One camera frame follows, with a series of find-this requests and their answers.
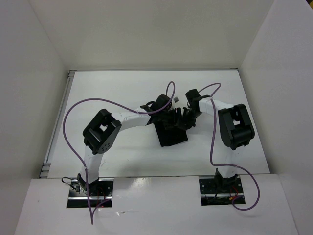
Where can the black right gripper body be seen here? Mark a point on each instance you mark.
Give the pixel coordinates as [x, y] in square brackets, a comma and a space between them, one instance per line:
[190, 114]

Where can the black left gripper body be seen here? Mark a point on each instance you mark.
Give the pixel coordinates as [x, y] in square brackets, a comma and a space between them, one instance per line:
[168, 118]

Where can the black skirt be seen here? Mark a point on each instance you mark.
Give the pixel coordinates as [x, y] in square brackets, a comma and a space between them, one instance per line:
[170, 137]

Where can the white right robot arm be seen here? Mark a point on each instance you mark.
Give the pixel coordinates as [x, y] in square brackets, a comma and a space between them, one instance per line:
[235, 128]

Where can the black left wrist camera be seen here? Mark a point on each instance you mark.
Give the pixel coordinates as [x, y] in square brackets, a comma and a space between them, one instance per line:
[160, 102]

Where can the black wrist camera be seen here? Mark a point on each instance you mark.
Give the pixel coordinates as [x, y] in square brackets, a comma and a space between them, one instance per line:
[193, 95]
[160, 102]

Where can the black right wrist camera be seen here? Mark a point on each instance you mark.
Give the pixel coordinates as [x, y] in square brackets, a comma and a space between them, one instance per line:
[193, 95]

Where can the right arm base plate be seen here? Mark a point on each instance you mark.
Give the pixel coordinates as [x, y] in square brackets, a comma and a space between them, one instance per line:
[211, 195]

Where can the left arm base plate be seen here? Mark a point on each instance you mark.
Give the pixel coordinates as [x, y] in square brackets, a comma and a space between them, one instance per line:
[102, 194]

